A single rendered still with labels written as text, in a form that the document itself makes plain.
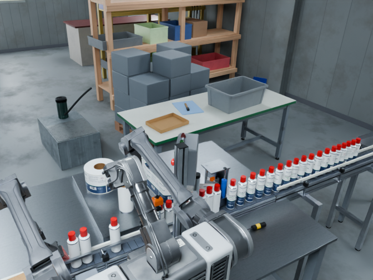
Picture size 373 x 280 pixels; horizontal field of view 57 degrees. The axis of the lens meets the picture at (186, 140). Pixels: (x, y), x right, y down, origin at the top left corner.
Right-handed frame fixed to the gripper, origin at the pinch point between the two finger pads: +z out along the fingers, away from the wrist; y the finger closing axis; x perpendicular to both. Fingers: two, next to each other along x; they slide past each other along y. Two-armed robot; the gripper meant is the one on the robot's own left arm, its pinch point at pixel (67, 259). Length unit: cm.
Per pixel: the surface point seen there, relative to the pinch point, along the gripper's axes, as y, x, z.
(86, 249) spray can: -2.6, -9.4, 2.1
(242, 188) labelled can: -3, -86, 58
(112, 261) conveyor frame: -5.5, -11.1, 18.5
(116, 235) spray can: -2.6, -22.5, 10.0
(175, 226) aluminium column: -15, -47, 22
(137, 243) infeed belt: -1.3, -24.2, 26.4
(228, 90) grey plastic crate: 165, -166, 144
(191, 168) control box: -17, -73, 0
